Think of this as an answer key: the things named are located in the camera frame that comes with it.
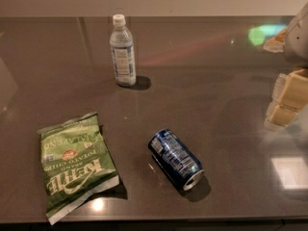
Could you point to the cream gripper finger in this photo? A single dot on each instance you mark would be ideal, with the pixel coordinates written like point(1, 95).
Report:
point(289, 97)

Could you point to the blue pepsi can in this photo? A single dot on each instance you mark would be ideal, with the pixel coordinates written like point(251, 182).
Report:
point(181, 167)

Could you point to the clear blue-label plastic bottle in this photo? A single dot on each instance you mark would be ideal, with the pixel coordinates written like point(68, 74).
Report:
point(123, 54)

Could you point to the green kettle chips bag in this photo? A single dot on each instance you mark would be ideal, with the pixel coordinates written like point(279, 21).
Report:
point(76, 164)

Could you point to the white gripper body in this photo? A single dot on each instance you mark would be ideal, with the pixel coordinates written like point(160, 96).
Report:
point(298, 40)

